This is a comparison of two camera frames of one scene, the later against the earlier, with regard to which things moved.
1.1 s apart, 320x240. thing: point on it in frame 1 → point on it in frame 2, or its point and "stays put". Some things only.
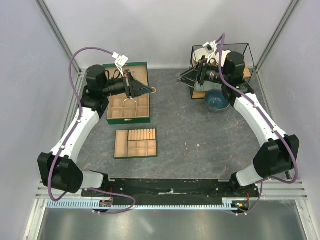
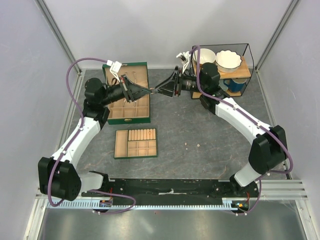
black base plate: x=172 y=189 stays put
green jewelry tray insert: x=135 y=143 stays put
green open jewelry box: x=122 y=110 stays put
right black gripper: x=190 y=77 → x=176 y=76
